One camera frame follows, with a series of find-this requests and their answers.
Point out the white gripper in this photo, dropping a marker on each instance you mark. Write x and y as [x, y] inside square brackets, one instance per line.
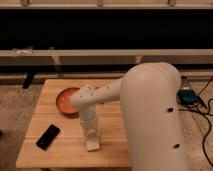
[89, 120]

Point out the white sponge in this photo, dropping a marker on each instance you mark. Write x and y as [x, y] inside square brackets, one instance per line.
[93, 145]

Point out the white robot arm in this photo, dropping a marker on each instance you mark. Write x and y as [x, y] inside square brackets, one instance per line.
[147, 96]

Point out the wooden table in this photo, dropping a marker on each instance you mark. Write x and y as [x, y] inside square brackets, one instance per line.
[68, 150]

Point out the orange bowl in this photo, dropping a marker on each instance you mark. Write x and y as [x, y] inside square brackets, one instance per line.
[63, 101]

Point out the black smartphone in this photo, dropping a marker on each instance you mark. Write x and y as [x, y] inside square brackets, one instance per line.
[47, 137]

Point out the long wooden beam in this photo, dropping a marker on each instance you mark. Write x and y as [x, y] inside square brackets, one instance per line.
[104, 57]

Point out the blue device on floor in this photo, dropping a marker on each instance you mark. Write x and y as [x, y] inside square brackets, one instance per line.
[187, 97]

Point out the black bracket under beam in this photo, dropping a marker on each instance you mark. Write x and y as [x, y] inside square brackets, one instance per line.
[28, 80]

